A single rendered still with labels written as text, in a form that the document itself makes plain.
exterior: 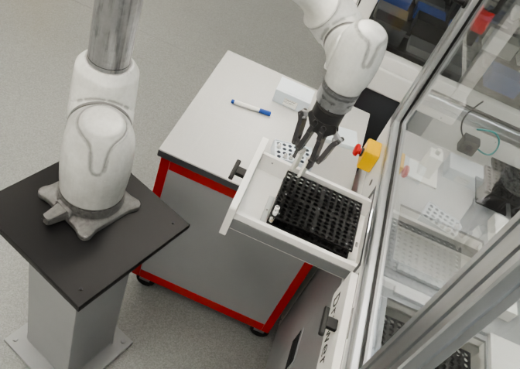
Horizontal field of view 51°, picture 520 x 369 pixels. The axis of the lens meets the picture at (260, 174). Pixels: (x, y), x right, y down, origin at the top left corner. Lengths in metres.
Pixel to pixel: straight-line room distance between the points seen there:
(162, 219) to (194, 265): 0.56
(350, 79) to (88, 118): 0.56
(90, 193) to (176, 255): 0.73
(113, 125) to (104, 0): 0.26
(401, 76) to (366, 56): 0.93
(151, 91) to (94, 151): 1.82
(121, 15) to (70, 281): 0.59
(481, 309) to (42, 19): 2.98
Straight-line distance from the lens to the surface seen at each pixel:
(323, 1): 1.28
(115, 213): 1.38
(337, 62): 1.20
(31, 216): 1.39
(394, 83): 2.11
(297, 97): 1.90
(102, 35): 1.29
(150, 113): 2.88
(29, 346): 2.07
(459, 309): 0.77
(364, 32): 1.17
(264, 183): 1.51
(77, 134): 1.22
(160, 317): 2.17
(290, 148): 1.72
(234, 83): 1.94
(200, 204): 1.72
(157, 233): 1.40
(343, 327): 1.22
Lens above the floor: 1.89
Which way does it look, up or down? 43 degrees down
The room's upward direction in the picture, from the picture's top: 24 degrees clockwise
